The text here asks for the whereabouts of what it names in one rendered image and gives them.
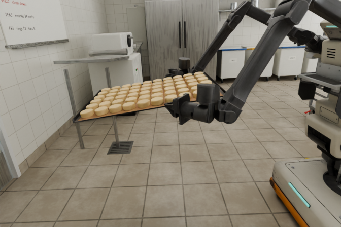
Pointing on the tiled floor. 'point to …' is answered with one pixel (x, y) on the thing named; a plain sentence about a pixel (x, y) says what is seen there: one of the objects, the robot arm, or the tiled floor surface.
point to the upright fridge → (180, 23)
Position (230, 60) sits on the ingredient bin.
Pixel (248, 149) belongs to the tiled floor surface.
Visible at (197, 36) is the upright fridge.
